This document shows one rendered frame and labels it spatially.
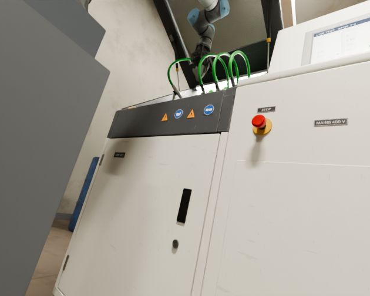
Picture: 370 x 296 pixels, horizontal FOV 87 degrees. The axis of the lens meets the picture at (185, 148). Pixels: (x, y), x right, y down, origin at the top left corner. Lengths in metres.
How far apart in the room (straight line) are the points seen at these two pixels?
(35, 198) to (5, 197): 0.04
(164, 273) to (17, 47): 0.61
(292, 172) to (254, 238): 0.18
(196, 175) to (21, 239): 0.42
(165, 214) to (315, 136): 0.47
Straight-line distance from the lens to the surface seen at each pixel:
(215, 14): 1.19
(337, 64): 0.64
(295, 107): 0.59
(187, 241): 0.61
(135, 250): 0.75
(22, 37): 0.44
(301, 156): 0.53
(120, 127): 1.04
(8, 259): 0.45
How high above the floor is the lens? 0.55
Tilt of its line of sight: 16 degrees up
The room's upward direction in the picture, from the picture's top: 13 degrees clockwise
